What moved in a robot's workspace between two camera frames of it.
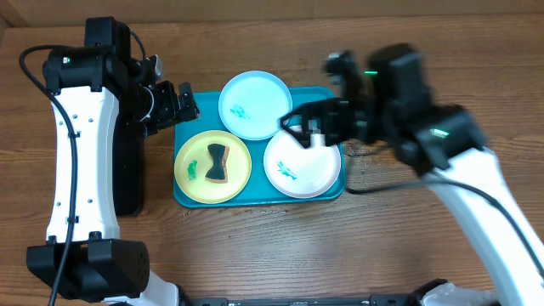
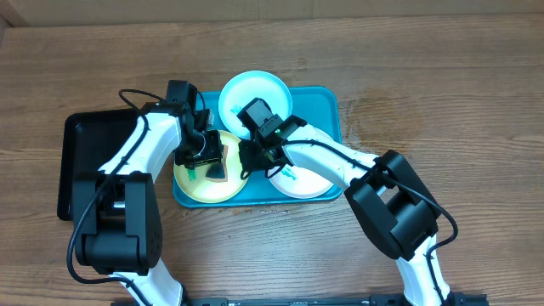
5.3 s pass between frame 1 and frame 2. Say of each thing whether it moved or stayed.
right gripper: moved
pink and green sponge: stayed
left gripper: moved
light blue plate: stayed
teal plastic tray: stayed
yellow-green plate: stayed
